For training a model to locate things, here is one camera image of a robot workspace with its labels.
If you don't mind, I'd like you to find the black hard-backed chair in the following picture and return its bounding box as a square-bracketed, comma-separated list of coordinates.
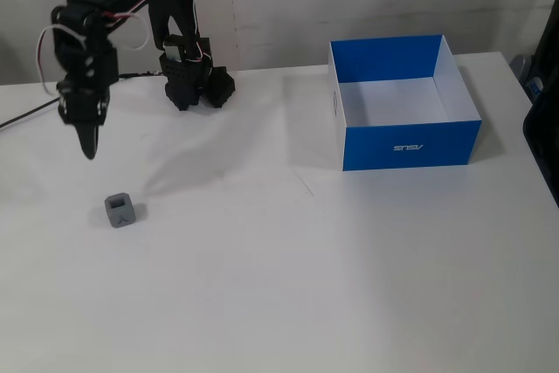
[522, 0, 559, 211]

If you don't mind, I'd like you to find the white and red servo wire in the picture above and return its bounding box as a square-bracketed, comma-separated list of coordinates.
[36, 0, 206, 95]

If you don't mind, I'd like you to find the gray cube block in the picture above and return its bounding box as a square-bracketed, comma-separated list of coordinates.
[104, 192, 135, 231]

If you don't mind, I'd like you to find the black power cable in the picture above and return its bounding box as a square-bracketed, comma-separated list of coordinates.
[0, 72, 167, 130]

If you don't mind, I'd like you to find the blue and white cardboard box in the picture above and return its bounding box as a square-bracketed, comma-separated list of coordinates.
[328, 33, 484, 172]

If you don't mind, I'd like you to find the black clamp knob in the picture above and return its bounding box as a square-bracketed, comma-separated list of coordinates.
[204, 66, 238, 109]

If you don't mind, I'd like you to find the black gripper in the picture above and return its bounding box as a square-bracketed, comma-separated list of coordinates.
[56, 45, 121, 161]

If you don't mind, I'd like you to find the gray and blue chair part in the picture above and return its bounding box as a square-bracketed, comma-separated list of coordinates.
[509, 53, 545, 104]

